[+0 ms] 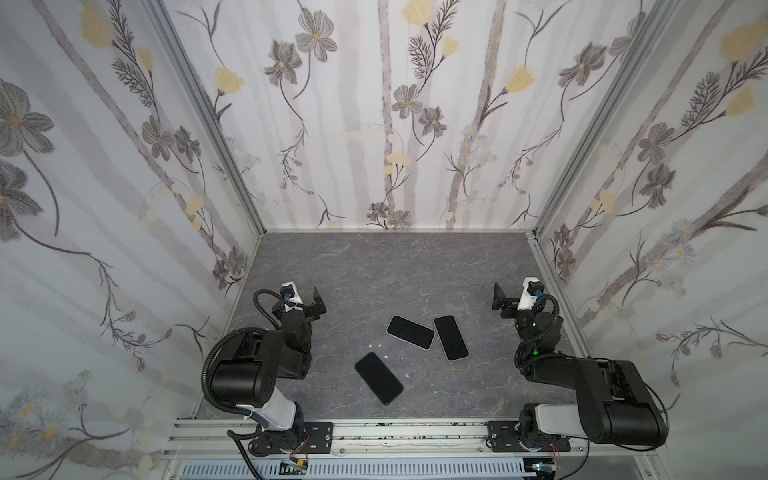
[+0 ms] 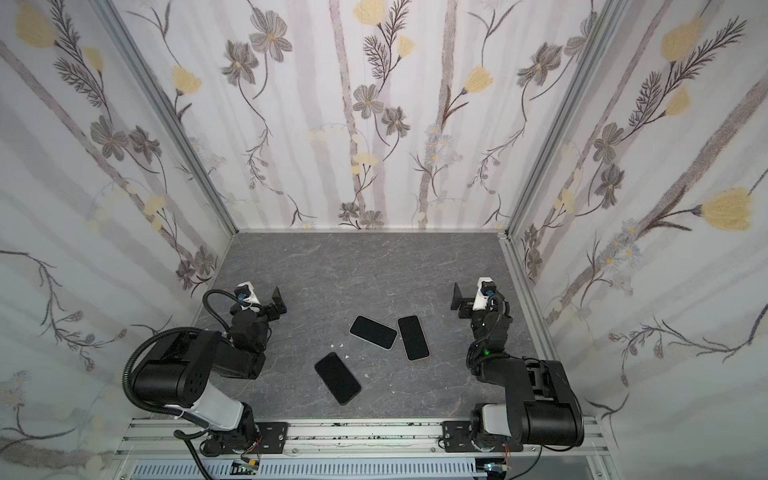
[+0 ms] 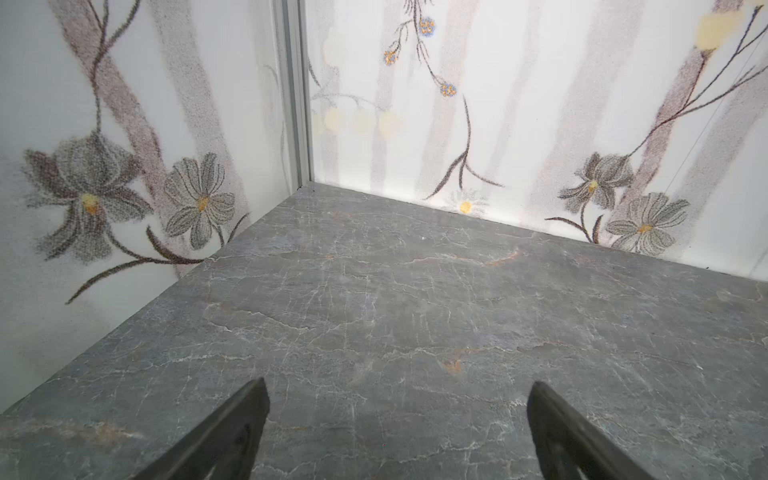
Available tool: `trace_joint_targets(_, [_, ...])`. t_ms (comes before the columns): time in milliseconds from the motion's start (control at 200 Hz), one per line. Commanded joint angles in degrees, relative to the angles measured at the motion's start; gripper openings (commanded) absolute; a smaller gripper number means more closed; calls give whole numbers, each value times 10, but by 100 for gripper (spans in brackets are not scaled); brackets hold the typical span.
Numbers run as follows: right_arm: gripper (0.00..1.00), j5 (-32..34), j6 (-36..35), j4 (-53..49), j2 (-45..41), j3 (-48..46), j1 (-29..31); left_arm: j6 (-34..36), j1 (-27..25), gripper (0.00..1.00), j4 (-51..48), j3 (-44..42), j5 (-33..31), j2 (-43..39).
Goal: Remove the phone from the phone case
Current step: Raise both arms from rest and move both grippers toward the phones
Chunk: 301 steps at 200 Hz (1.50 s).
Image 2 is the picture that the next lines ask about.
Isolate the phone in black case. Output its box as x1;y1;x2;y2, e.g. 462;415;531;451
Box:
314;352;362;405

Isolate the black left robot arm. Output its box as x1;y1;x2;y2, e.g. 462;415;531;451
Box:
121;282;287;457

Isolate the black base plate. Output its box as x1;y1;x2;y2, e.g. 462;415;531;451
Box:
254;421;290;455
438;420;477;453

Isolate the left black corrugated cable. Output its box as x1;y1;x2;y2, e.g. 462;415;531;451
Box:
202;288;241;333

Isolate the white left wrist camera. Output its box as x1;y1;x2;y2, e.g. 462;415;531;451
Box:
234;281;261;309

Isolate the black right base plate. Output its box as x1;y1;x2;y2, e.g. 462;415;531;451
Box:
438;420;477;453

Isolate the white perforated cable duct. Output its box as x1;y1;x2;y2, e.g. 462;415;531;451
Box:
128;458;487;480

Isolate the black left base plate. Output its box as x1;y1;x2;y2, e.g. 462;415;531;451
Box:
254;421;290;455

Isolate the aluminium mounting rail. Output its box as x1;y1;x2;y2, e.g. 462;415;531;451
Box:
105;418;620;479

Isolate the phone in white case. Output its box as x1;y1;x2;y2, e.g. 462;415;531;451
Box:
349;316;398;350

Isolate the black smartphone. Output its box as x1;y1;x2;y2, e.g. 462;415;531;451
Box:
397;315;430;361

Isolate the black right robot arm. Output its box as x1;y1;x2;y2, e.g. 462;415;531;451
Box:
450;277;585;452

